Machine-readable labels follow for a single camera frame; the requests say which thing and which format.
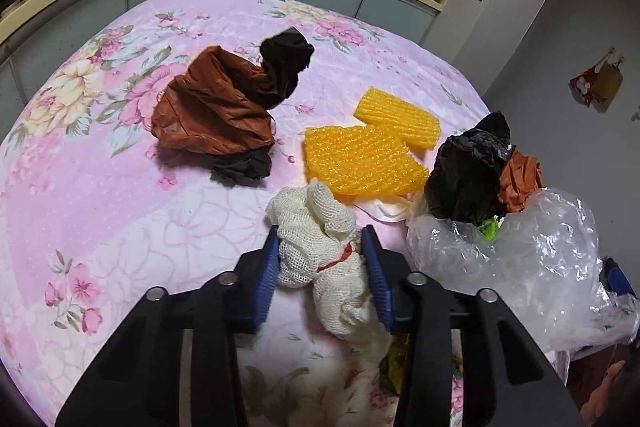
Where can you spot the pink floral tablecloth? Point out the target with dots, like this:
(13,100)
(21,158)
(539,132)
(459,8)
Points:
(125,207)

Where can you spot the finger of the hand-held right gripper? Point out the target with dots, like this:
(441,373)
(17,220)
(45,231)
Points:
(620,279)

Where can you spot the small brown plastic bag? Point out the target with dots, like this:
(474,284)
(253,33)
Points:
(520,179)

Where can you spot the green snack packet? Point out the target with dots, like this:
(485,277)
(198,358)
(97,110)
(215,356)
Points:
(490,229)

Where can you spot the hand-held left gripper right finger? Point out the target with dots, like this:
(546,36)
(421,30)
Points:
(377,277)

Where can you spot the large orange foam net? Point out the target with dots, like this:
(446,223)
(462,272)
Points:
(360,157)

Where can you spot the person's right hand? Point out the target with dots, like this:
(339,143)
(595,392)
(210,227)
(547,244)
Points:
(602,394)

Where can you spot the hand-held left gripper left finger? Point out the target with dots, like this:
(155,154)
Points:
(265,282)

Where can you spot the small orange foam net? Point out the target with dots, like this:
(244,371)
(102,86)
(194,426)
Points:
(400,117)

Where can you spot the clear plastic bag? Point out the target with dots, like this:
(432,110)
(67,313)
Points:
(540,257)

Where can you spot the crumpled brown black plastic bag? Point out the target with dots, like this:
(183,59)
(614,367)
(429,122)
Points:
(210,107)

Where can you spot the red floral hanging bag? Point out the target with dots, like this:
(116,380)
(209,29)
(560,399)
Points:
(582,84)

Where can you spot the white mesh net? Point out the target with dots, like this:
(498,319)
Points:
(320,217)

